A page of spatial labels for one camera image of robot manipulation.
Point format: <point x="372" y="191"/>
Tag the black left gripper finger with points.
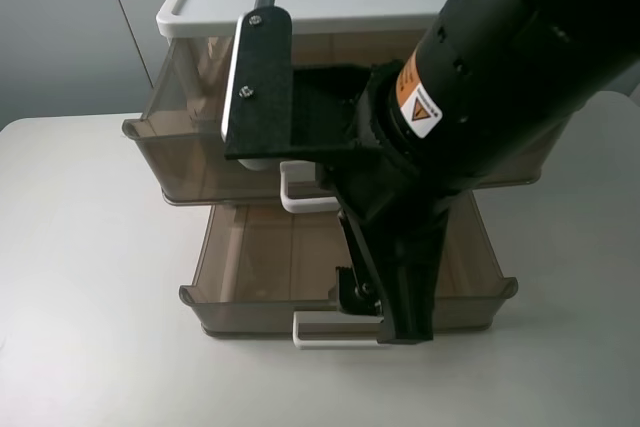
<point x="355" y="297"/>

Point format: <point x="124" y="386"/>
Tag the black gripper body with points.
<point x="395" y="202"/>

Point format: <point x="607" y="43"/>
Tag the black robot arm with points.
<point x="488" y="78"/>

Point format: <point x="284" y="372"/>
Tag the smoky transparent lower drawer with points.
<point x="265" y="273"/>

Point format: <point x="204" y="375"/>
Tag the smoky transparent drawer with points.
<point x="265" y="273"/>
<point x="179" y="133"/>

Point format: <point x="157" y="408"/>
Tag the smoky transparent upper drawer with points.
<point x="179" y="133"/>

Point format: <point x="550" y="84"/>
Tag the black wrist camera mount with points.
<point x="280" y="111"/>

